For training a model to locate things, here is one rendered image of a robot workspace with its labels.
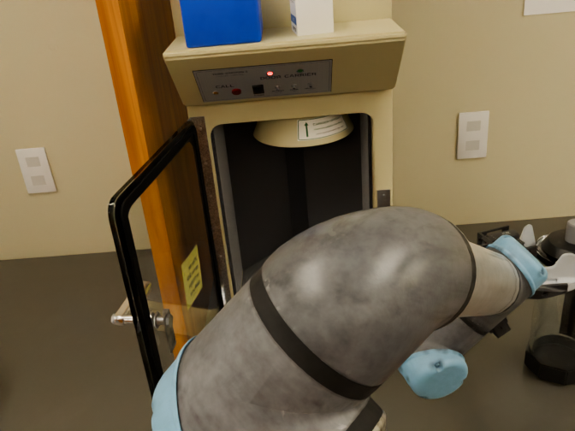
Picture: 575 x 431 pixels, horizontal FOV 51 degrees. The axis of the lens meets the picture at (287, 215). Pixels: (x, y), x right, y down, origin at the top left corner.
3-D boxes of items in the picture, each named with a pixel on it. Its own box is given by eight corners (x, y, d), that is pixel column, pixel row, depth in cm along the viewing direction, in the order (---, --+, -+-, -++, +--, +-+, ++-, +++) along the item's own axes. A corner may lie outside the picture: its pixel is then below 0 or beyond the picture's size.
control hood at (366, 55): (184, 102, 93) (174, 36, 89) (393, 85, 92) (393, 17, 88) (173, 125, 83) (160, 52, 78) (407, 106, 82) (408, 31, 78)
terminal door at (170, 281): (226, 327, 110) (193, 117, 92) (172, 462, 84) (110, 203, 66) (222, 327, 110) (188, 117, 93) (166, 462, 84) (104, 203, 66)
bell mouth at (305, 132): (255, 119, 114) (251, 91, 112) (348, 111, 114) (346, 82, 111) (251, 151, 98) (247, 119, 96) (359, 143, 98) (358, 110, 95)
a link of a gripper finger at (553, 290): (571, 290, 84) (505, 290, 86) (569, 298, 85) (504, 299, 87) (562, 271, 88) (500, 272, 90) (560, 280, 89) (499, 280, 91)
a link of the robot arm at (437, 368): (470, 334, 69) (425, 274, 78) (400, 395, 72) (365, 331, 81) (503, 355, 74) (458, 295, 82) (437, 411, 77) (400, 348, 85)
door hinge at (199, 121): (221, 320, 112) (188, 117, 94) (234, 319, 112) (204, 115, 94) (220, 325, 110) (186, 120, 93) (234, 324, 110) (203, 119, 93)
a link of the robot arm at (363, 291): (346, 127, 37) (500, 223, 79) (233, 252, 40) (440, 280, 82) (482, 267, 32) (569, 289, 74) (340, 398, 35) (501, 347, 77)
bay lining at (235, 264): (242, 244, 133) (222, 86, 117) (359, 235, 132) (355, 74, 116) (235, 309, 111) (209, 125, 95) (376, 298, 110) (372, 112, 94)
